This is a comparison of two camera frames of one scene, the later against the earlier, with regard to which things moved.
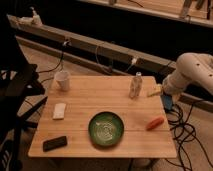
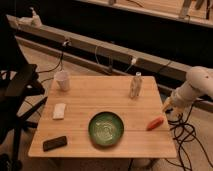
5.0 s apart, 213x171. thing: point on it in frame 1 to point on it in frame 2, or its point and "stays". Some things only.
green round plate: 106,128 stays
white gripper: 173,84 to 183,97
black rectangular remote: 54,144 stays
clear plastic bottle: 136,85 stays
